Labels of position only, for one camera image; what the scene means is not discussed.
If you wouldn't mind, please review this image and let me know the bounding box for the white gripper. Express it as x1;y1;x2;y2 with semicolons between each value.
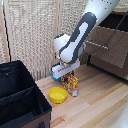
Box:
50;59;81;84

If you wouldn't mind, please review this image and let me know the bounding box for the colourful snack box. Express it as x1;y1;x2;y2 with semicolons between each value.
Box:
60;73;80;98

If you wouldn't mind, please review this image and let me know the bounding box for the metal drawer handle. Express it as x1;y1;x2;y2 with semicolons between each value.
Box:
85;39;110;50

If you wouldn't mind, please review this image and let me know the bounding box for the dark wooden drawer cabinet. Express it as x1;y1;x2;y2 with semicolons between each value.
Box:
86;9;128;84

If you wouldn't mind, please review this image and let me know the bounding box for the blue bowl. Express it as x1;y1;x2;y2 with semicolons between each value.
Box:
50;70;63;82

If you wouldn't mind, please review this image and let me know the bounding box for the small grey white cup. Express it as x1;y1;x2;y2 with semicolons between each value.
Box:
71;92;78;99

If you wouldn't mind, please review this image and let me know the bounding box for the yellow bowl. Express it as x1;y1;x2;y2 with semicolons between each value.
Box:
47;86;69;104

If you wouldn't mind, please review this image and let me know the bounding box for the black fabric storage bin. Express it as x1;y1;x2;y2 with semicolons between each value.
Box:
0;59;53;128

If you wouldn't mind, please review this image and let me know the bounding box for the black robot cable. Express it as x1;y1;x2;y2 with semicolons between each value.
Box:
89;19;128;56

